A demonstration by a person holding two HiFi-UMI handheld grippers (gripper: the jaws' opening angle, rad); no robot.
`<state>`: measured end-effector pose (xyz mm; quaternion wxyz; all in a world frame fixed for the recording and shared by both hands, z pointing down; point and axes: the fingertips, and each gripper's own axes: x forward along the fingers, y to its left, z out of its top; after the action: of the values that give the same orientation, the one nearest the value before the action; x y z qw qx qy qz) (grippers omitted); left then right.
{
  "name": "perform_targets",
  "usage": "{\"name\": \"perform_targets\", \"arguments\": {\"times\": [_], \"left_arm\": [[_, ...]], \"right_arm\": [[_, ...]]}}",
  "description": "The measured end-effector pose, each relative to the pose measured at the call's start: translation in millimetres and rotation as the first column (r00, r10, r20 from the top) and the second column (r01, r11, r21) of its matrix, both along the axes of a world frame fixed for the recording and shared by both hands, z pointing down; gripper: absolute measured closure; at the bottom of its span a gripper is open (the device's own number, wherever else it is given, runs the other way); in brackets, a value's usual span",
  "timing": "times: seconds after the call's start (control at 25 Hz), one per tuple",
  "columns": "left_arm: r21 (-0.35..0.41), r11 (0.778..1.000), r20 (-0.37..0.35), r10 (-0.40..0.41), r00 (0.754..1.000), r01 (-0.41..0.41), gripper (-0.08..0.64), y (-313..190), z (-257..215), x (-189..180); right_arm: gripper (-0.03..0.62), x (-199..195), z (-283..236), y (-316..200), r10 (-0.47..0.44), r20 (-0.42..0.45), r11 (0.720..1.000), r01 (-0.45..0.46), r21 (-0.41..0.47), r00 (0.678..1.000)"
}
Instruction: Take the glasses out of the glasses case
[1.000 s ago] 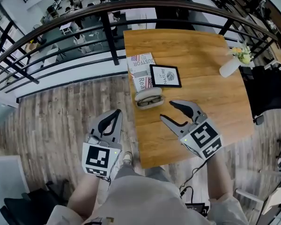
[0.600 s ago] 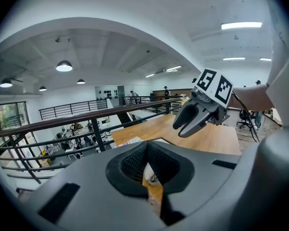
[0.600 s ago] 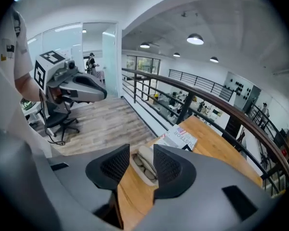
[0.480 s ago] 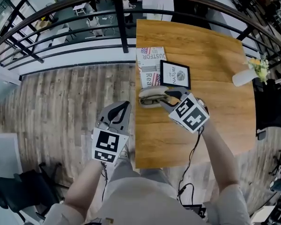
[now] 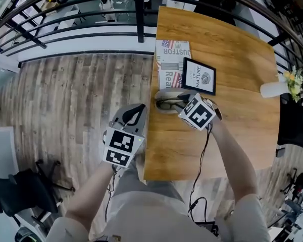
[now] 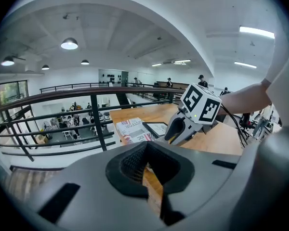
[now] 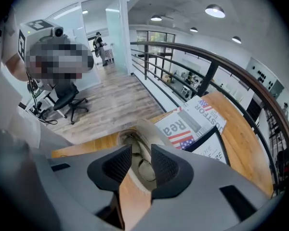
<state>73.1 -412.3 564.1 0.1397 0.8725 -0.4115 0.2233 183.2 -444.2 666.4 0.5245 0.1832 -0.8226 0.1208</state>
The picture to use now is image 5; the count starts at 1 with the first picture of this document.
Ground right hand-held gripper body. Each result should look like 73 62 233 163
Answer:
178 93 223 132

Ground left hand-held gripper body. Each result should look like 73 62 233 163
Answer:
102 119 145 169

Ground black eyeglasses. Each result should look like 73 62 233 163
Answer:
156 98 184 111

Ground grey glasses case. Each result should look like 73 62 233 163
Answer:
154 88 194 115

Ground person's left forearm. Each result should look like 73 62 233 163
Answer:
65 160 115 222

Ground person's right forearm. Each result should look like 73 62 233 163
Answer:
210 120 259 202

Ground black framed leaf picture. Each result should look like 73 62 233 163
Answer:
181 56 217 96

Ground wooden table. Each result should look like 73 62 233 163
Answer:
143 6 281 182

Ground person's grey trousers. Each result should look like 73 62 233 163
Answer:
112 157 185 204

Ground printed newspaper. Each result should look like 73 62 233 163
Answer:
155 39 192 90

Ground white vase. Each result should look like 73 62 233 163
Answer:
260 80 290 99

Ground person's pale shirt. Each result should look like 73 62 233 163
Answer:
44 180 272 242

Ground black office chair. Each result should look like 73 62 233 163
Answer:
277 92 303 151
0 158 77 227

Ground yellow and white flowers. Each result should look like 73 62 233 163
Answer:
282 65 303 103

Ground black metal railing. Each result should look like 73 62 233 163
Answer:
0 0 303 85

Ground black cable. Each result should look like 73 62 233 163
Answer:
104 164 118 224
187 122 214 223

